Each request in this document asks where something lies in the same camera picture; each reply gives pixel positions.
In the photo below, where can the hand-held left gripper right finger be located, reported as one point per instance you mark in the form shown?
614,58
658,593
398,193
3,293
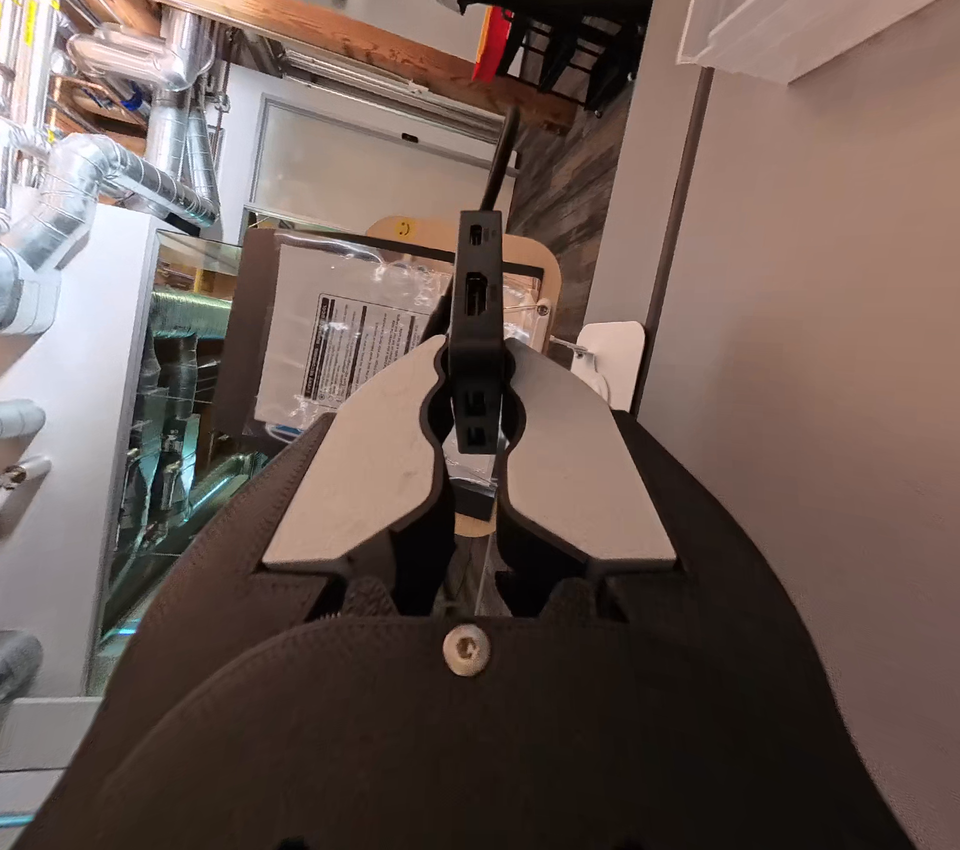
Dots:
585,483

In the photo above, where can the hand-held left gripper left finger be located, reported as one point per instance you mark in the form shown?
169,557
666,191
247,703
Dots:
360,468

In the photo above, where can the black usb hub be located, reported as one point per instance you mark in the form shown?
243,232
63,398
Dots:
474,340

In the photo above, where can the printed instruction sheet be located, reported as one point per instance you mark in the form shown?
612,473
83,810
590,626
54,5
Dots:
337,355

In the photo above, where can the white door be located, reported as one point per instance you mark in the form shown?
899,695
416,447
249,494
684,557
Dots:
337,153

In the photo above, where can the silver ventilation ductwork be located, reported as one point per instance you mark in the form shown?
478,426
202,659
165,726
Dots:
112,168

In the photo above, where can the red and yellow bin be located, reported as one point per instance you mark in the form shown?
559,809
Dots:
491,52

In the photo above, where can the white bracket plate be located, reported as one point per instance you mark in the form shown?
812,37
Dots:
611,355

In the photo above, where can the wooden post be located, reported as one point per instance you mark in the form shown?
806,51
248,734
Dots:
300,18

